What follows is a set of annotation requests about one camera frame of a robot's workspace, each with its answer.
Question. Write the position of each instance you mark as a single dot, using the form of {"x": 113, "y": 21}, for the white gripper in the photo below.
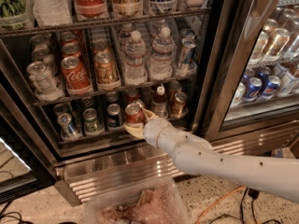
{"x": 153, "y": 130}

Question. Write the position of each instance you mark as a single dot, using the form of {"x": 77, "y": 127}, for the red coke can bottom shelf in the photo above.
{"x": 134, "y": 115}

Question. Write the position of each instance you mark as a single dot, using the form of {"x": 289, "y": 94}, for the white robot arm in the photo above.
{"x": 194, "y": 155}

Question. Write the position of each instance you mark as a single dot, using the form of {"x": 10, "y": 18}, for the blue pepsi can bottom shelf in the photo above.
{"x": 114, "y": 116}

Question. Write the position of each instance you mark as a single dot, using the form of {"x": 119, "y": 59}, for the red can behind coke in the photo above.
{"x": 132, "y": 95}

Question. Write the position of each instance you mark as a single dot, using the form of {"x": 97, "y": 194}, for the brown can bottom shelf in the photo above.
{"x": 179, "y": 103}

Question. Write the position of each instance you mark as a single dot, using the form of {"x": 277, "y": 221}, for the green can bottom shelf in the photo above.
{"x": 92, "y": 124}

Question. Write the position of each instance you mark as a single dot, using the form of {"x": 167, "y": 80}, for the orange can middle shelf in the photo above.
{"x": 106, "y": 71}

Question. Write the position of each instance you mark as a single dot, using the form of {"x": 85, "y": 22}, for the slim blue silver can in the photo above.
{"x": 186, "y": 51}

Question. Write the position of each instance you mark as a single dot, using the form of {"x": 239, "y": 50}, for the blue white can bottom shelf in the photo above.
{"x": 68, "y": 126}

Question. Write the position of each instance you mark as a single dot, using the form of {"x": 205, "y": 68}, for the red coca-cola can middle shelf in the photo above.
{"x": 75, "y": 75}

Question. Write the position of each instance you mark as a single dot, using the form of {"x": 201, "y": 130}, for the stainless fridge body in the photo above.
{"x": 94, "y": 164}

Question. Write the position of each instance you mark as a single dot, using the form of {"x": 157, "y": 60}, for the white silver can middle shelf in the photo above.
{"x": 47, "y": 86}

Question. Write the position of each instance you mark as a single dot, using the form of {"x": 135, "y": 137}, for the glass fridge door right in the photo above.
{"x": 249, "y": 16}

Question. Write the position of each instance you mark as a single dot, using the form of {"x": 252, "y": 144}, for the pepsi can fridge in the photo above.
{"x": 270, "y": 87}
{"x": 253, "y": 87}

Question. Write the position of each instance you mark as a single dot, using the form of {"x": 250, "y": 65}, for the amber bottle top shelf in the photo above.
{"x": 126, "y": 8}

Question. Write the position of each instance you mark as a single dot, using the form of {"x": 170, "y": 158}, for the coca-cola bottle top shelf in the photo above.
{"x": 89, "y": 8}

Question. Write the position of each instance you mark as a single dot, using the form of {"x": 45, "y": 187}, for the juice bottle white cap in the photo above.
{"x": 159, "y": 102}

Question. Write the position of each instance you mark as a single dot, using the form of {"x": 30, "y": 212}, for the left clear water bottle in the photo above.
{"x": 134, "y": 59}

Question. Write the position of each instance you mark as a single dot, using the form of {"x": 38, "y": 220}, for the clear water bottle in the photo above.
{"x": 160, "y": 59}
{"x": 134, "y": 59}

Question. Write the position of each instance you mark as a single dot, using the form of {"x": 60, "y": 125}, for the right clear water bottle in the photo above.
{"x": 160, "y": 59}

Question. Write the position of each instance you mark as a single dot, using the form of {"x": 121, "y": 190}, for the clear plastic bin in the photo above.
{"x": 154, "y": 201}

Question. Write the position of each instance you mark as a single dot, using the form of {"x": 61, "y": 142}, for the black power adapter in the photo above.
{"x": 253, "y": 193}

